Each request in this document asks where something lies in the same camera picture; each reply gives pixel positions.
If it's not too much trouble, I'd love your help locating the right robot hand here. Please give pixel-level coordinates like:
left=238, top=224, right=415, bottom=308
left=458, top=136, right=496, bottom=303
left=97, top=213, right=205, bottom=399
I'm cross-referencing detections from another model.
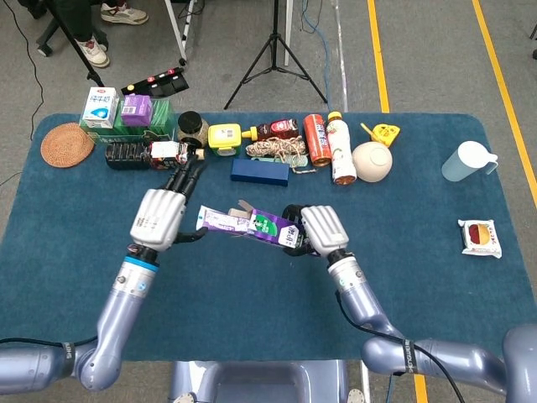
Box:
left=281, top=204, right=350, bottom=258

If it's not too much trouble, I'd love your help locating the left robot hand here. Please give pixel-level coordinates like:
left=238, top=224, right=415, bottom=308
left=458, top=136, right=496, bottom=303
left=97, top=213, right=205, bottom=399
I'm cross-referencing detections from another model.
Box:
left=128, top=161, right=209, bottom=253

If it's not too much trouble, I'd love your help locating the purple toothpaste carton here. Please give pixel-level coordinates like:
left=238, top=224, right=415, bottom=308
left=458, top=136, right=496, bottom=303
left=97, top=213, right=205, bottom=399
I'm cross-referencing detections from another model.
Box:
left=228, top=199, right=310, bottom=252

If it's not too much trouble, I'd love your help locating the purple toothpaste tube white cap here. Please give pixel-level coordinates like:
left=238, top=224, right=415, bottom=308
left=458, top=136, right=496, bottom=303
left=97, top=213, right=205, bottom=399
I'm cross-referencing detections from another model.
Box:
left=196, top=204, right=253, bottom=233

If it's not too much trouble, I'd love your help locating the dark blue rectangular box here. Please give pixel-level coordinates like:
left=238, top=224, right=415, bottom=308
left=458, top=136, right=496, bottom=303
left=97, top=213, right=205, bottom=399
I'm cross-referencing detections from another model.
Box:
left=230, top=158, right=290, bottom=187

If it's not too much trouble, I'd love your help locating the dark coffee bottle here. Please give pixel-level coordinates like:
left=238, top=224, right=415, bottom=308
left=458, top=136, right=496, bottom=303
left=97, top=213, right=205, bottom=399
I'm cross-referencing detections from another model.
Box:
left=104, top=140, right=206, bottom=171

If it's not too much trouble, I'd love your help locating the white tea bottle yellow cap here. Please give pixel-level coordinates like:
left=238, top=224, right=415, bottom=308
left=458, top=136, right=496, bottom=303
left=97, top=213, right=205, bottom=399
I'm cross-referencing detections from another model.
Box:
left=326, top=111, right=358, bottom=186

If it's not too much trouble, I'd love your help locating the beige bowl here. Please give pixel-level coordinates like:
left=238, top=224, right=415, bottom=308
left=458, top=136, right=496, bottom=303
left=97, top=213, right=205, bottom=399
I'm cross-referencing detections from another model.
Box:
left=352, top=141, right=394, bottom=184

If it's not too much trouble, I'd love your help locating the orange drink can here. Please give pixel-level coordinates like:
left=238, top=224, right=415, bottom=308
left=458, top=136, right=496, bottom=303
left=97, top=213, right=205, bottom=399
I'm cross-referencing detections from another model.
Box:
left=303, top=113, right=332, bottom=168

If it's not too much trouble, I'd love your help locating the green carton pack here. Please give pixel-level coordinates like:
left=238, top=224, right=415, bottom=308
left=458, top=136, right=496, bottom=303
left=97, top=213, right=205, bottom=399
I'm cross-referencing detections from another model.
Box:
left=79, top=98, right=176, bottom=146

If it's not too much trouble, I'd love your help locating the blue table cloth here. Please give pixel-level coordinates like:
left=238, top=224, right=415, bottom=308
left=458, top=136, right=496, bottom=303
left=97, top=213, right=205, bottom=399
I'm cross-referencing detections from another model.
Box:
left=0, top=111, right=537, bottom=363

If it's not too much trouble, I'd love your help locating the glass jar black lid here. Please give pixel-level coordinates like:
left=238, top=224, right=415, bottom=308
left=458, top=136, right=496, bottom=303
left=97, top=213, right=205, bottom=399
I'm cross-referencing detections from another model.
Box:
left=176, top=110, right=210, bottom=148

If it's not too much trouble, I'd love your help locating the green container yellow lid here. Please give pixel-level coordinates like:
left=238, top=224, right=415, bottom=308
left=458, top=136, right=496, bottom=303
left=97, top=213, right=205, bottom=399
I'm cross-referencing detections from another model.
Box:
left=207, top=123, right=243, bottom=158

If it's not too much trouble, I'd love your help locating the purple drink carton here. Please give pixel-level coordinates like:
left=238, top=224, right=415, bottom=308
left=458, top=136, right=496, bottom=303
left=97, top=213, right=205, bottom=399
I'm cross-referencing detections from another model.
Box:
left=120, top=94, right=154, bottom=128

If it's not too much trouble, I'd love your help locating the brown sauce bottle yellow cap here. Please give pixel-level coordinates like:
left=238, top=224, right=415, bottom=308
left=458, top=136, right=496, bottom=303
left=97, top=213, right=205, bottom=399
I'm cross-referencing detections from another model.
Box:
left=241, top=118, right=300, bottom=142

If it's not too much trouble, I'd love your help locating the yellow small toy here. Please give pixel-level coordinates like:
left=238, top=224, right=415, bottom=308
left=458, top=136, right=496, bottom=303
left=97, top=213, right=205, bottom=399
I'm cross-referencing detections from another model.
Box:
left=360, top=123, right=401, bottom=148

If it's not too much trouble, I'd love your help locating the round woven coaster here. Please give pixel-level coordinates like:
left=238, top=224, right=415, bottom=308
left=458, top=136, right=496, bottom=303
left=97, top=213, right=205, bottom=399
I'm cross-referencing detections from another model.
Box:
left=40, top=122, right=96, bottom=169

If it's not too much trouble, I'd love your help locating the white blue milk carton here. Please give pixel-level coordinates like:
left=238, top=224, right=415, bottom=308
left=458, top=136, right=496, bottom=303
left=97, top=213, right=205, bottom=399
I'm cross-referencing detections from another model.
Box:
left=80, top=86, right=121, bottom=129

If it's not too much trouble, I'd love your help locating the black pedal strip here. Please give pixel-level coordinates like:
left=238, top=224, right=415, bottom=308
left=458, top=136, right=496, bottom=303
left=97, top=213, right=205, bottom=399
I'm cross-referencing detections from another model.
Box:
left=121, top=66, right=190, bottom=97

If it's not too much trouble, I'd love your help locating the white snack packet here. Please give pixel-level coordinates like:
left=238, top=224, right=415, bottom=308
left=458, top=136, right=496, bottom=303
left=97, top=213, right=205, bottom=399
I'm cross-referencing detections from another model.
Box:
left=456, top=218, right=503, bottom=259

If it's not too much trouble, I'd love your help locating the pale blue pitcher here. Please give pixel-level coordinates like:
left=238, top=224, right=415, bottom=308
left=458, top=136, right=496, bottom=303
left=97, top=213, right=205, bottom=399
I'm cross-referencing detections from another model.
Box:
left=441, top=140, right=499, bottom=182

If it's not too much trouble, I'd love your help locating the robot torso base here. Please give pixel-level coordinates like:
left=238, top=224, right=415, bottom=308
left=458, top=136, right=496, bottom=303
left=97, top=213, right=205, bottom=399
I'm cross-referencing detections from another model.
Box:
left=167, top=359, right=349, bottom=403

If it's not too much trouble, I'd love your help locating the seated person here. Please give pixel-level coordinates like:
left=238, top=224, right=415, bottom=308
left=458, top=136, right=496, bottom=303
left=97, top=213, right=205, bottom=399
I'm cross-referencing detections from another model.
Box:
left=54, top=0, right=149, bottom=69

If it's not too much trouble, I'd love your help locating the white stand leg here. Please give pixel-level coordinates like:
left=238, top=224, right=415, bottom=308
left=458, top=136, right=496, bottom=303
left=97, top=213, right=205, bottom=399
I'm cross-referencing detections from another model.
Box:
left=163, top=0, right=198, bottom=67

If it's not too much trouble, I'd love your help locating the black tripod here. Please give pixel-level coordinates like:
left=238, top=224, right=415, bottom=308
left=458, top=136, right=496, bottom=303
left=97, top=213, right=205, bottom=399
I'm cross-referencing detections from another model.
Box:
left=223, top=0, right=329, bottom=111

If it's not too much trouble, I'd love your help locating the black slanted stand pole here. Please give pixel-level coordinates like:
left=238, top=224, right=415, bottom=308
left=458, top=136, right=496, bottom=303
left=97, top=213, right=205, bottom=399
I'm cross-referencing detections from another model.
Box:
left=44, top=0, right=106, bottom=88

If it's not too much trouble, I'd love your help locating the white pole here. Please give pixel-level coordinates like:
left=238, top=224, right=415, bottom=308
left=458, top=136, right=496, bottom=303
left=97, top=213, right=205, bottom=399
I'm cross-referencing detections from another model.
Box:
left=284, top=0, right=295, bottom=67

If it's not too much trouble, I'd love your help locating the coiled rope bundle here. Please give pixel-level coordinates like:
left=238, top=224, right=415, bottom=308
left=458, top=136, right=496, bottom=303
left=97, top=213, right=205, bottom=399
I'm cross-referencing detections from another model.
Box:
left=244, top=137, right=316, bottom=174

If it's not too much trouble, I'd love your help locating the blue floor cable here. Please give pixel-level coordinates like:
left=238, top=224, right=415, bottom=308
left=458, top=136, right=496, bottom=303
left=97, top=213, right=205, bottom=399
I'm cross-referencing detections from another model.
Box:
left=301, top=0, right=333, bottom=106

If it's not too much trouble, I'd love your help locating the black floor cable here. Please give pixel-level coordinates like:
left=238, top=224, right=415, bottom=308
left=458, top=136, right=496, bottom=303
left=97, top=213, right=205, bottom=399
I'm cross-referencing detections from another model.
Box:
left=2, top=0, right=45, bottom=142

